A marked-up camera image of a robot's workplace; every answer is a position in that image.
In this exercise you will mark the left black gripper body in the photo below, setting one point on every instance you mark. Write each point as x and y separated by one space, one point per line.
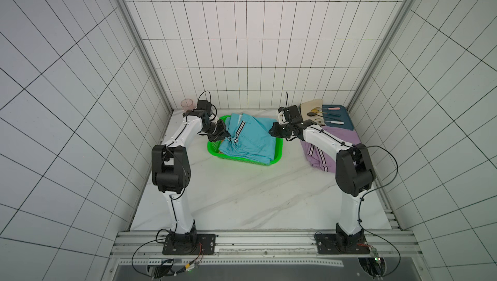
217 130

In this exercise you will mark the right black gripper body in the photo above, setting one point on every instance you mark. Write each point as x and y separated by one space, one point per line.
277 129

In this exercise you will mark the green plastic basket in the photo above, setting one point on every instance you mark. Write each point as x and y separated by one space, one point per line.
248 156

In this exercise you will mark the teal pants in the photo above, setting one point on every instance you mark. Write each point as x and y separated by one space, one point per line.
250 139

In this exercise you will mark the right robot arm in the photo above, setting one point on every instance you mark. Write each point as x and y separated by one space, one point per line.
354 174

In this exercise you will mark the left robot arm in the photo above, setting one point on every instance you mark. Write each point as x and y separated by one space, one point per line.
171 172

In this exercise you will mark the beige folded cloth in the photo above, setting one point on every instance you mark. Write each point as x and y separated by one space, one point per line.
313 105

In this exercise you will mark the dark spoon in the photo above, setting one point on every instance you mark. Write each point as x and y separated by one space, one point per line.
322 114

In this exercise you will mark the pink plastic cup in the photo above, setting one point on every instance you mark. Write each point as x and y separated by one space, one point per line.
187 104

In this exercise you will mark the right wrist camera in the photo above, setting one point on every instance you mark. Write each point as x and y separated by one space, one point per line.
289 115

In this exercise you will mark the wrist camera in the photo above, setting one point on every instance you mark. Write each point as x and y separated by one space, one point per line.
205 106
289 115

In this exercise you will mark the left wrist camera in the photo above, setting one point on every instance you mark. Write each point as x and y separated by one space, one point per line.
205 106

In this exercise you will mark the white handled utensil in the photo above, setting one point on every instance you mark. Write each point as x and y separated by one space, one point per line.
334 122

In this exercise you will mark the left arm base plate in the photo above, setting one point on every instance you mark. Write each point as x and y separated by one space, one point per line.
189 244

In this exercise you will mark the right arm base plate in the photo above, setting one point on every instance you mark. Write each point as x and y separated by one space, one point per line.
341 244

